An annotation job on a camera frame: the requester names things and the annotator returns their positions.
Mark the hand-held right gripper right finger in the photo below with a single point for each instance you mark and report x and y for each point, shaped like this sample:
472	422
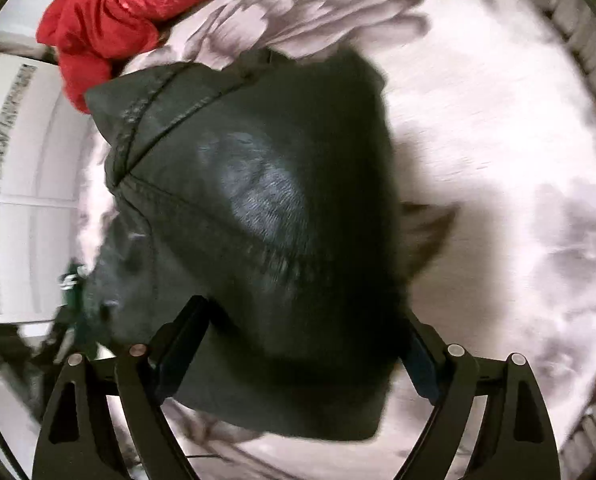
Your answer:
423	365

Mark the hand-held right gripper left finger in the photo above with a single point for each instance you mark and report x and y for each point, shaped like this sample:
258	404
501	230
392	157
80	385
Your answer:
180	350

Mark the black leather jacket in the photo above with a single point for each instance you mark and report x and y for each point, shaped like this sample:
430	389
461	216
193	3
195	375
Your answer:
258	210

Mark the white sliding-door wardrobe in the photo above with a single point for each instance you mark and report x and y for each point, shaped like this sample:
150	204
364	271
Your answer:
18	160

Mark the floral purple bed blanket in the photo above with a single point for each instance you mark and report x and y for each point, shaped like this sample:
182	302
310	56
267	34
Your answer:
502	160

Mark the red quilt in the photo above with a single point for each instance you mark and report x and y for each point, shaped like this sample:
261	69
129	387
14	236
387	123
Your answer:
103	20

